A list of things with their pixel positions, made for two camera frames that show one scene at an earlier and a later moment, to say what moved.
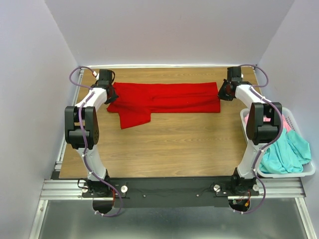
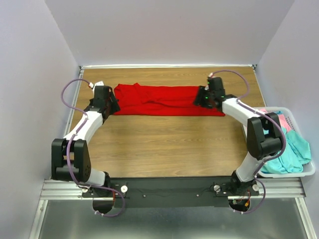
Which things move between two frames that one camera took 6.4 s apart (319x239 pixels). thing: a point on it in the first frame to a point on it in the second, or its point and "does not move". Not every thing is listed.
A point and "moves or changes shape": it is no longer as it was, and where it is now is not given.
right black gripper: [220, 93] to [202, 90]
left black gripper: [113, 97] to [114, 105]
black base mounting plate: [171, 192] does not move
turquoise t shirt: [286, 156] does not move
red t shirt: [135, 102] moves or changes shape
